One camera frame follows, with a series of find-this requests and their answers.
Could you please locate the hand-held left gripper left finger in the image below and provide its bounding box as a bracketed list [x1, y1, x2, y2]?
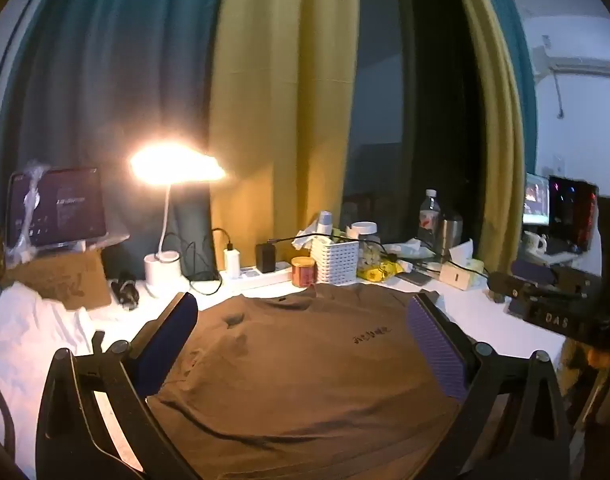
[35, 291, 201, 480]

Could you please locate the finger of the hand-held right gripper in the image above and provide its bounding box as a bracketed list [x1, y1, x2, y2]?
[487, 271, 582, 303]
[512, 259, 558, 285]

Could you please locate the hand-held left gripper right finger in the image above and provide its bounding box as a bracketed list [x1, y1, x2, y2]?
[406, 291, 573, 480]

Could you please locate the brown t-shirt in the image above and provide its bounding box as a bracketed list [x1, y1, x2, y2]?
[148, 282, 490, 480]

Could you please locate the white side desk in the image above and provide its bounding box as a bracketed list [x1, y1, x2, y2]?
[522, 249, 586, 268]

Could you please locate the white mug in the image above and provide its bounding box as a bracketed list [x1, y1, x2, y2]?
[522, 231, 548, 256]

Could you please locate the yellow tissue box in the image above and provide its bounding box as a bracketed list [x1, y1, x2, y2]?
[439, 240, 487, 292]

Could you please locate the computer case with lights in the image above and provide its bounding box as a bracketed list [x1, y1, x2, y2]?
[549, 175, 600, 253]

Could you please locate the computer monitor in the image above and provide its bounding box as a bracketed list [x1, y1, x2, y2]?
[524, 172, 550, 227]

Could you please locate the small black gadget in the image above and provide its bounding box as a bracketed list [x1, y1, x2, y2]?
[110, 272, 138, 307]

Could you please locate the white desk lamp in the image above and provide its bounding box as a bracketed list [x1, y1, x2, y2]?
[129, 142, 227, 298]

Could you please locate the steel tumbler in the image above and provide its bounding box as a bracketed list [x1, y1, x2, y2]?
[436, 212, 464, 263]

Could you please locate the yellow snack packet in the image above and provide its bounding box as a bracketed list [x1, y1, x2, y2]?
[357, 260, 403, 282]

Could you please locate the white charger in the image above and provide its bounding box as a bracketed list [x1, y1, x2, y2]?
[224, 245, 242, 278]

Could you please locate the clear water bottle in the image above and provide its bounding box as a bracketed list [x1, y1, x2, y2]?
[417, 189, 441, 247]

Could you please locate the pale wipes packet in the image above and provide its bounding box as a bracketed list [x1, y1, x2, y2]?
[385, 240, 436, 261]

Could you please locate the white power strip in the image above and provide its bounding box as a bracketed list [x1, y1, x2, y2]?
[220, 262, 293, 291]

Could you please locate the cardboard box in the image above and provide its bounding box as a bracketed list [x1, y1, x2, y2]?
[5, 247, 113, 311]

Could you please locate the black charger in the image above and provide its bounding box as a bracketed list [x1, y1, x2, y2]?
[255, 242, 277, 273]

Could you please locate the glass jar with white lid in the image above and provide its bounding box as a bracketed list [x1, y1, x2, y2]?
[346, 221, 382, 266]

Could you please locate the white perforated basket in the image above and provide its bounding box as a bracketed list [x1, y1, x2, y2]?
[311, 237, 360, 285]

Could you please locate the yellow curtain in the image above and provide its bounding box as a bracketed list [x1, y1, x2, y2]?
[207, 0, 361, 281]
[445, 0, 536, 271]

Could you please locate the white cloth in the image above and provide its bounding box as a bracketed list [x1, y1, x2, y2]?
[0, 282, 103, 411]

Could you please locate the red can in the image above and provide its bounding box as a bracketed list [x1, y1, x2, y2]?
[291, 256, 317, 288]

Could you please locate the crumpled white tissue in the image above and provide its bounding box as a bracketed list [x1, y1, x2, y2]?
[292, 217, 321, 251]

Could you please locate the white air conditioner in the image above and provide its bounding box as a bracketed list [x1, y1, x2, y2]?
[532, 45, 610, 81]

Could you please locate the dark window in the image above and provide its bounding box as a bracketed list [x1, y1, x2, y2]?
[342, 0, 486, 256]

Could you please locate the teal curtain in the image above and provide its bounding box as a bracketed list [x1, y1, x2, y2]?
[472, 0, 540, 196]
[0, 0, 231, 281]

